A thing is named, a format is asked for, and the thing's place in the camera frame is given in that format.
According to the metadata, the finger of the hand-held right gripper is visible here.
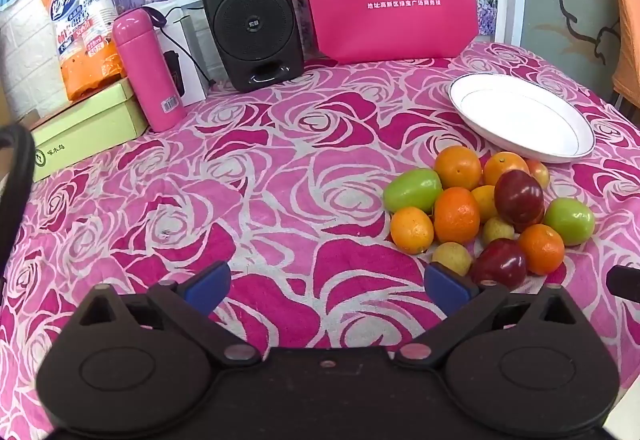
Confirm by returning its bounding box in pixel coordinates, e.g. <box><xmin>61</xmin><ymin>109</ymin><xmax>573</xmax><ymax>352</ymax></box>
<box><xmin>606</xmin><ymin>265</ymin><xmax>640</xmax><ymax>305</ymax></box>

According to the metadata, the small yellow-green pear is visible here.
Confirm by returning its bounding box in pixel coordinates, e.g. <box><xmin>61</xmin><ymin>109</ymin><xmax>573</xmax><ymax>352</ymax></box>
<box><xmin>431</xmin><ymin>241</ymin><xmax>473</xmax><ymax>277</ymax></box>
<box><xmin>481</xmin><ymin>216</ymin><xmax>516</xmax><ymax>244</ymax></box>

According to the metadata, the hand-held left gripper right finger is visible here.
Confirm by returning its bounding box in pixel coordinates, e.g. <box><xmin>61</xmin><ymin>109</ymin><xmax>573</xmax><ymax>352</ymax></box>
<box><xmin>392</xmin><ymin>263</ymin><xmax>583</xmax><ymax>368</ymax></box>

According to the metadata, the orange chair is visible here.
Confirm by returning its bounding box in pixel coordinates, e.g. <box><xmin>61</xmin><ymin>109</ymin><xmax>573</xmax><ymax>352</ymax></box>
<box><xmin>612</xmin><ymin>0</ymin><xmax>640</xmax><ymax>108</ymax></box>

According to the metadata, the dark red apple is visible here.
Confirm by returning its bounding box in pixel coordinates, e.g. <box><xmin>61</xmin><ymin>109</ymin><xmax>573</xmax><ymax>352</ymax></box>
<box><xmin>470</xmin><ymin>239</ymin><xmax>527</xmax><ymax>289</ymax></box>
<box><xmin>494</xmin><ymin>169</ymin><xmax>545</xmax><ymax>227</ymax></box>

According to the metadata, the pink rose tablecloth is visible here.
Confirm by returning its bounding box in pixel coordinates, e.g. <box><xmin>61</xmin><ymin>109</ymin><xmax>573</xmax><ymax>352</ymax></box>
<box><xmin>0</xmin><ymin>40</ymin><xmax>640</xmax><ymax>440</ymax></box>

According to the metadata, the orange pack of paper cups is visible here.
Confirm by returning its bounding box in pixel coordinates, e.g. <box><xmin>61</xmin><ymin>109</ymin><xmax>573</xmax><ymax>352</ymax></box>
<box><xmin>41</xmin><ymin>0</ymin><xmax>126</xmax><ymax>102</ymax></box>

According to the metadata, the green cardboard box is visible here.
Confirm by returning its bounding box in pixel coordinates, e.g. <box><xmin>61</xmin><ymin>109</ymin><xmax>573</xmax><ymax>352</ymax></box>
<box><xmin>27</xmin><ymin>78</ymin><xmax>148</xmax><ymax>182</ymax></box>

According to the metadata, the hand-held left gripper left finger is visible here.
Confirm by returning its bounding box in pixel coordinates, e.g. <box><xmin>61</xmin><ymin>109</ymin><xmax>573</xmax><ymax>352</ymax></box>
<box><xmin>74</xmin><ymin>261</ymin><xmax>262</xmax><ymax>367</ymax></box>

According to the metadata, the white plate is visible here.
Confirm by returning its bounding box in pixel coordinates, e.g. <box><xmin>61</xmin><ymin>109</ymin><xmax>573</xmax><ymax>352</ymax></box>
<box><xmin>448</xmin><ymin>74</ymin><xmax>597</xmax><ymax>164</ymax></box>

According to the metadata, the pink thermos bottle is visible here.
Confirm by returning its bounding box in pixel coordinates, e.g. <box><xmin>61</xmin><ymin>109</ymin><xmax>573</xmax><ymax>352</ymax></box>
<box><xmin>111</xmin><ymin>6</ymin><xmax>187</xmax><ymax>133</ymax></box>

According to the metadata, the small orange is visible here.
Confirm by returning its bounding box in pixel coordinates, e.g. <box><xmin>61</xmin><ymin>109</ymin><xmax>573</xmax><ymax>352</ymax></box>
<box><xmin>471</xmin><ymin>185</ymin><xmax>498</xmax><ymax>222</ymax></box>

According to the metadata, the red and yellow apple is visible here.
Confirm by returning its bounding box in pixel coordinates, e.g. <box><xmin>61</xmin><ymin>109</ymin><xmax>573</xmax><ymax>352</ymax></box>
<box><xmin>525</xmin><ymin>159</ymin><xmax>551</xmax><ymax>189</ymax></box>

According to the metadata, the white cardboard box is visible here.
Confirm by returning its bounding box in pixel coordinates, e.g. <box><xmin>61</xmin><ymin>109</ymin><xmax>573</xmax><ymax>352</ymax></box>
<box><xmin>145</xmin><ymin>5</ymin><xmax>208</xmax><ymax>106</ymax></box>

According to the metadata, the black speaker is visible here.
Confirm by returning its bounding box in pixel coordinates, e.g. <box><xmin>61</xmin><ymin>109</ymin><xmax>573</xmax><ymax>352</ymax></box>
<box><xmin>196</xmin><ymin>0</ymin><xmax>306</xmax><ymax>94</ymax></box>

